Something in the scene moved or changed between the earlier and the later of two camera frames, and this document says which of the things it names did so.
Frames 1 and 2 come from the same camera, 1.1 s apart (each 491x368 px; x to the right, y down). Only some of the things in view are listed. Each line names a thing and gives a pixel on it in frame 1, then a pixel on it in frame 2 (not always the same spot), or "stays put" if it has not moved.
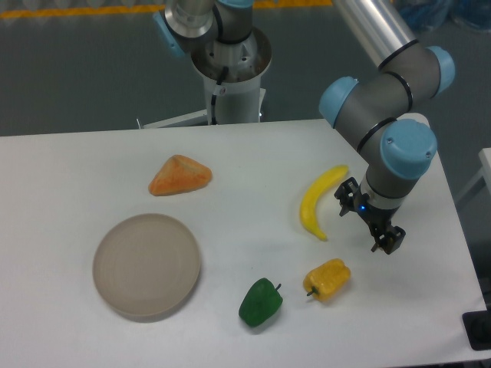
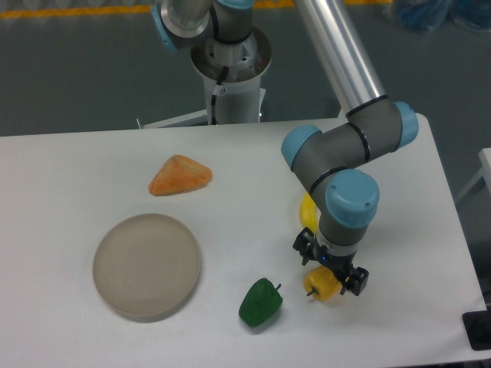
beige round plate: x=146 y=267 stays put
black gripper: x=378 y=218 -> x=356 y=278
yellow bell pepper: x=327 y=279 stays put
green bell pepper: x=261 y=303 stays put
